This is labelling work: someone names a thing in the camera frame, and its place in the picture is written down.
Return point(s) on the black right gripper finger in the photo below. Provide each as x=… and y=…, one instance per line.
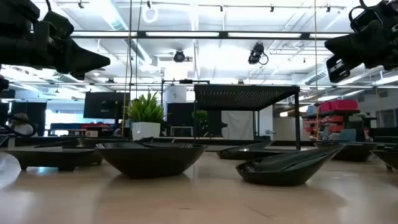
x=339, y=70
x=357, y=43

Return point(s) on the black pointed plate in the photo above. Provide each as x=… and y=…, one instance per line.
x=62, y=144

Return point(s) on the black square mini plate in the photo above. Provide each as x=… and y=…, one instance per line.
x=53, y=157

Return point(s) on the glossy black teardrop plate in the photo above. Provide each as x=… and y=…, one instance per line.
x=280, y=175
x=388, y=157
x=236, y=154
x=354, y=154

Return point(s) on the large black bowl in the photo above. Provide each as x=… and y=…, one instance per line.
x=149, y=161

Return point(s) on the white LED light strip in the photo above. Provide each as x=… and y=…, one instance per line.
x=102, y=34
x=326, y=35
x=183, y=34
x=264, y=35

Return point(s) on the large red storage bin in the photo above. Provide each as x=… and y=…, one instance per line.
x=343, y=105

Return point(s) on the small red storage bin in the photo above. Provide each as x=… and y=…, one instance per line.
x=325, y=107

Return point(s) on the black monitor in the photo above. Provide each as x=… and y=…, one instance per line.
x=105, y=105

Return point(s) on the black storage rack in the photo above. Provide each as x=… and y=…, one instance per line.
x=331, y=112

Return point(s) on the blue storage bin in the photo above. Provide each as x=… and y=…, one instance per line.
x=310, y=109

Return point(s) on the orange rack bin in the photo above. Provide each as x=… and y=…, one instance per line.
x=336, y=128
x=336, y=119

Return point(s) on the black partition panel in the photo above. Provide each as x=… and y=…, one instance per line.
x=38, y=110

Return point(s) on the red bench strip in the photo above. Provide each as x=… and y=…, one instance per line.
x=94, y=126

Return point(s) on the blue-grey box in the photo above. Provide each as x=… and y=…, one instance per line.
x=347, y=135

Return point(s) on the small black footed plate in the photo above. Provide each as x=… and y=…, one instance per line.
x=88, y=142

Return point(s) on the green spiky plant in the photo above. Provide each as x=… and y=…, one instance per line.
x=146, y=109

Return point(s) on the person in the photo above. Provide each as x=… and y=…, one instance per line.
x=21, y=126

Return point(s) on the white square plant pot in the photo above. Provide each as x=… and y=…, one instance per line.
x=146, y=130

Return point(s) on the black perforated metal shelf riser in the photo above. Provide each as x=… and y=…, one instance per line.
x=242, y=96

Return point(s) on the black screen panel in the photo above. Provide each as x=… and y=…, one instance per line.
x=180, y=113

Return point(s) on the white cloth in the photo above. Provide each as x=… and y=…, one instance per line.
x=237, y=124

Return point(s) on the small green leafy plant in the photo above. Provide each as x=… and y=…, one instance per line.
x=200, y=119

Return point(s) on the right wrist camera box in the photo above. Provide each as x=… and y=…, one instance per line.
x=362, y=18

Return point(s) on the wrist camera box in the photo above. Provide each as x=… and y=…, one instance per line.
x=362, y=18
x=57, y=25

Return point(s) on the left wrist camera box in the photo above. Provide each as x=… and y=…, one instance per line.
x=57, y=25

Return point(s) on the round black ceiling camera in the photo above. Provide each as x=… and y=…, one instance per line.
x=179, y=56

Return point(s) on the short grey post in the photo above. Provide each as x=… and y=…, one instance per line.
x=11, y=141

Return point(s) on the black camera stand frame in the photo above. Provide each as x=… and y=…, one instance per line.
x=186, y=81

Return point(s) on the black overhead frame bar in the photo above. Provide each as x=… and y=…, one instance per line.
x=222, y=35

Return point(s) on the black table side rail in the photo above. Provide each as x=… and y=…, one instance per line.
x=199, y=140

